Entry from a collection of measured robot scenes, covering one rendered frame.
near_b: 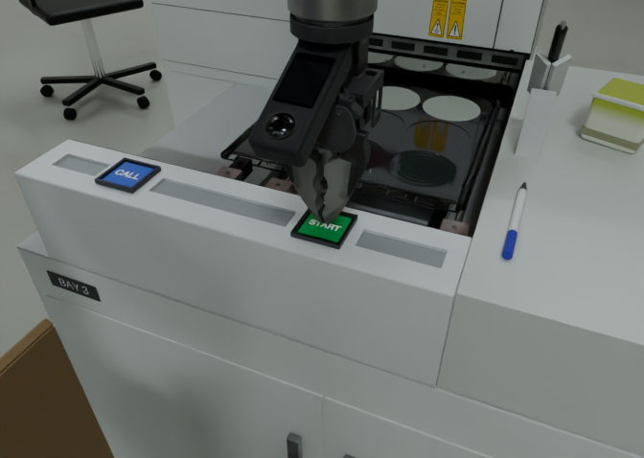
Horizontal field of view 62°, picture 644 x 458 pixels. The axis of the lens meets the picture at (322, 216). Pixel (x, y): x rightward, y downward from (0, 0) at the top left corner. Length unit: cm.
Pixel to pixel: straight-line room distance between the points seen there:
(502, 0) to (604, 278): 59
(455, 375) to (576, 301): 15
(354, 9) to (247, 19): 77
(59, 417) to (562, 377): 42
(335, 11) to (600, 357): 37
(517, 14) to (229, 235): 66
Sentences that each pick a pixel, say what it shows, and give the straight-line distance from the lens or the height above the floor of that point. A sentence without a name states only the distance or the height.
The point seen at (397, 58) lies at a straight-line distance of 108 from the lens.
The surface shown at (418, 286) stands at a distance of 52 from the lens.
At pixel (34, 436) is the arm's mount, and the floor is 104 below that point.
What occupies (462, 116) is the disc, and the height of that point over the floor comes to 90.
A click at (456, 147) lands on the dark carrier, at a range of 87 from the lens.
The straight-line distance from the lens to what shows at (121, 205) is 66.
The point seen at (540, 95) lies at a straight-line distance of 70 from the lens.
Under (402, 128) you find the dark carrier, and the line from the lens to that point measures 90.
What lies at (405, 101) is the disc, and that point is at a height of 90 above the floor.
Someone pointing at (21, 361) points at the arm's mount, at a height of 110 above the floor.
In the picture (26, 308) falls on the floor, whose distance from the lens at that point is 205.
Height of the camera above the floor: 132
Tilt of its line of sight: 37 degrees down
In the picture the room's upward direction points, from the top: straight up
